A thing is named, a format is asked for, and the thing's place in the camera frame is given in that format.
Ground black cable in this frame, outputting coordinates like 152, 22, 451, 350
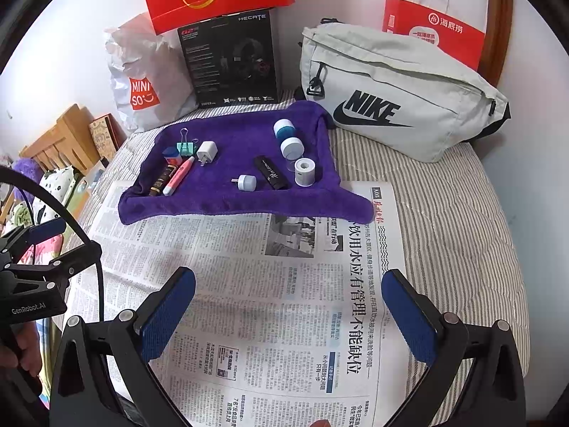
0, 167, 105, 321

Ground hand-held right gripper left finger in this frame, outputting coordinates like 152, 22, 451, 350
49, 267, 196, 427

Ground blue white bottle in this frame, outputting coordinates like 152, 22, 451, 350
272, 118, 305, 159

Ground red paper bag white handles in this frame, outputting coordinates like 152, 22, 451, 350
382, 0, 488, 72

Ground wooden headboard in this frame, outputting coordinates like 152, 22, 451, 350
20, 103, 107, 174

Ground brown gold lipstick tube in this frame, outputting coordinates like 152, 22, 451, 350
149, 164, 175, 196

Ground purple plush cushion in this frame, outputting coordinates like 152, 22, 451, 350
11, 158, 43, 188

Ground green binder clip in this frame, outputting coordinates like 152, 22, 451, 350
176, 128, 198, 154

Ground brown wooden frame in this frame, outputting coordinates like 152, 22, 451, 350
475, 0, 514, 87

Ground pink highlighter pen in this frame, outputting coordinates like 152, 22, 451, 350
162, 157, 196, 196

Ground white charger plug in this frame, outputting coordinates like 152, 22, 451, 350
196, 141, 217, 166

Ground newspaper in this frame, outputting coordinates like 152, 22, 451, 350
62, 181, 445, 427

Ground white plastic shopping bag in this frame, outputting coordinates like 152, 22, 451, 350
104, 12, 198, 133

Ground white tape roll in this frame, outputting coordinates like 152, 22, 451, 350
294, 158, 315, 188

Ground person's left hand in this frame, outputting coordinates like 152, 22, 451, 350
0, 320, 43, 381

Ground black headphone box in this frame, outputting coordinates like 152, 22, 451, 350
177, 9, 280, 107

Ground grey waist bag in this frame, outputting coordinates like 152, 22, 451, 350
297, 19, 511, 163

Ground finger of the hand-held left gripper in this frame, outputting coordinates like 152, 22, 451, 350
0, 217, 67, 261
4, 240, 103, 288

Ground brown patterned book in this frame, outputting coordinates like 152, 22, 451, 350
88, 115, 125, 163

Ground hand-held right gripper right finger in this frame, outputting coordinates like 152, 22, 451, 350
381, 269, 527, 427

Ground floral printed bedding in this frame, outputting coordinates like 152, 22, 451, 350
0, 164, 90, 268

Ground purple towel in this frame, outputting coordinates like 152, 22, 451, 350
118, 100, 374, 227

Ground black cosmetic tube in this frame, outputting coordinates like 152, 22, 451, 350
253, 155, 285, 190

